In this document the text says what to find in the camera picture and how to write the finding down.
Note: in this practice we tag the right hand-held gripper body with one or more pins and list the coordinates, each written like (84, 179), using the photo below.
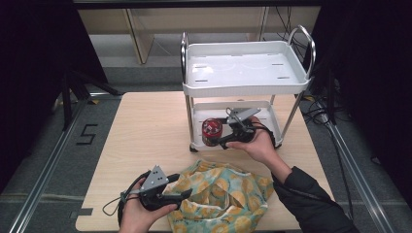
(241, 129)

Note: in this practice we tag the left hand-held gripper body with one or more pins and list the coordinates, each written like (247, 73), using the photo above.
(155, 194)

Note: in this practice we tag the red can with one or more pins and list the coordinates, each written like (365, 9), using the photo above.
(212, 128)

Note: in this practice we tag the orange-print teal cloth bag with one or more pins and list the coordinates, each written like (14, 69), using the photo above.
(220, 200)

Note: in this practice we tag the white two-tier cart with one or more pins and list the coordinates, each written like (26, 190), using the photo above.
(243, 68)

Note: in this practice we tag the person's right hand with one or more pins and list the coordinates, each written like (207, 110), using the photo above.
(262, 149)

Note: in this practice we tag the person's left hand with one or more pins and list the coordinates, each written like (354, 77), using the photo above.
(137, 216)

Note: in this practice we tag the black tripod stand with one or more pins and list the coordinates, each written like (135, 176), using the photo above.
(67, 103)

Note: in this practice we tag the beige wooden furniture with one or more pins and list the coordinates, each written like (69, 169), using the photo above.
(142, 35)

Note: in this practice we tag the black curtain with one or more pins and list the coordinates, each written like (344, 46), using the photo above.
(35, 64)
(372, 64)

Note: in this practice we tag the black upright stand post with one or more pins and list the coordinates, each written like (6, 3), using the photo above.
(331, 97)

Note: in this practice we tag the aluminium floor rail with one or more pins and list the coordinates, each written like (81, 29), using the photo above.
(42, 181)
(356, 174)

